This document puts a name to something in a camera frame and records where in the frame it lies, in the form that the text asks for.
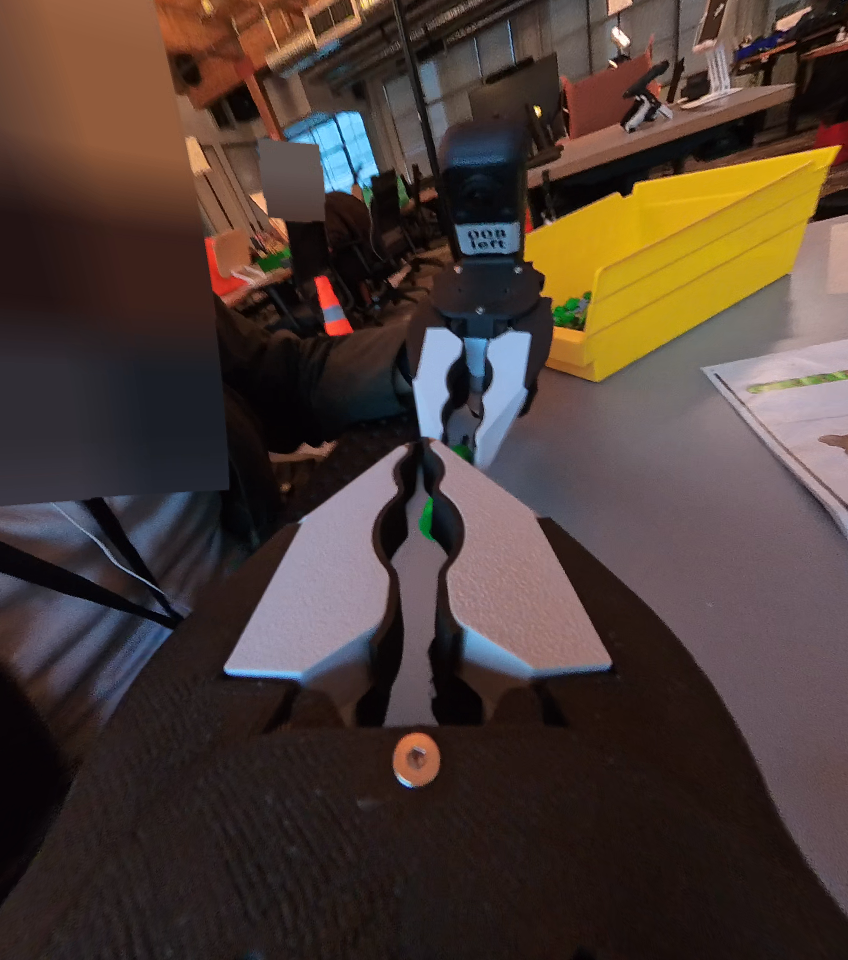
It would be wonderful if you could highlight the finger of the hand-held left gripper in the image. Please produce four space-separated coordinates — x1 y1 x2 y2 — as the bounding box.
467 330 534 471
411 327 468 445

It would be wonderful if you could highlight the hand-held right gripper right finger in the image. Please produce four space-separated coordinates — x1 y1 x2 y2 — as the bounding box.
427 438 613 723

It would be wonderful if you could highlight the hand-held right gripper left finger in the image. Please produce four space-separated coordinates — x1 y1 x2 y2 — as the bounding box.
223 441 427 726

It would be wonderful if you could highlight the person's left forearm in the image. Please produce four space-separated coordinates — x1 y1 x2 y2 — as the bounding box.
214 300 425 451

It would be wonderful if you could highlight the grey desk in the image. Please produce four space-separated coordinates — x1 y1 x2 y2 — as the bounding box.
382 202 848 960

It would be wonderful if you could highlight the pile of green brick pieces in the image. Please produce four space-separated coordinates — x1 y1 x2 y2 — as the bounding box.
551 292 594 331

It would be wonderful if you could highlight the black office chair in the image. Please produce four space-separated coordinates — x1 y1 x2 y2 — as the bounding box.
371 168 444 301

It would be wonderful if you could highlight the orange traffic cone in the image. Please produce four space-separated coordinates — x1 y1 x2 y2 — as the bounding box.
313 275 354 336

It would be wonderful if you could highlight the person's dark jacket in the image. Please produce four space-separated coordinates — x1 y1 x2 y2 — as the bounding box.
214 375 298 556

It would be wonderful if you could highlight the black monitor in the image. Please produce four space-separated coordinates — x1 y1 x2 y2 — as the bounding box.
469 56 564 144

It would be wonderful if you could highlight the long grey table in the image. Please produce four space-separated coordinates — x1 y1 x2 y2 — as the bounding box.
525 82 796 196

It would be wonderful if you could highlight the bright window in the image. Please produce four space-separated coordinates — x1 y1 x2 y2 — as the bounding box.
285 112 376 196

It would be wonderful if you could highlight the yellow plastic bin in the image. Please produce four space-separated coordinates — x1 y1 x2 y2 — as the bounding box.
525 144 843 384

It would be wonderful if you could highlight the person's grey shirt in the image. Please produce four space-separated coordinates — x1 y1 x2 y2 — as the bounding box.
0 487 245 751

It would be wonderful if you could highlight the black pole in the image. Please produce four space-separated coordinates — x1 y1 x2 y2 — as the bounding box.
392 0 448 189

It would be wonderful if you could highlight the brown board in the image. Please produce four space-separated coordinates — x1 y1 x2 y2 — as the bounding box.
562 52 654 140

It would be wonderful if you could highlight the white and black device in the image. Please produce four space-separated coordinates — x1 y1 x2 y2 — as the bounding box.
619 60 673 135

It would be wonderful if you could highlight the open instruction booklet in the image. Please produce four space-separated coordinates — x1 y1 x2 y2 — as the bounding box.
701 330 848 575

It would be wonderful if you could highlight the white stand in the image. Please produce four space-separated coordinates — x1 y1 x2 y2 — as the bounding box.
682 0 744 106

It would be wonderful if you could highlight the black strap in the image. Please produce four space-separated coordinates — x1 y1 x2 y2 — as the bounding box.
0 498 185 631

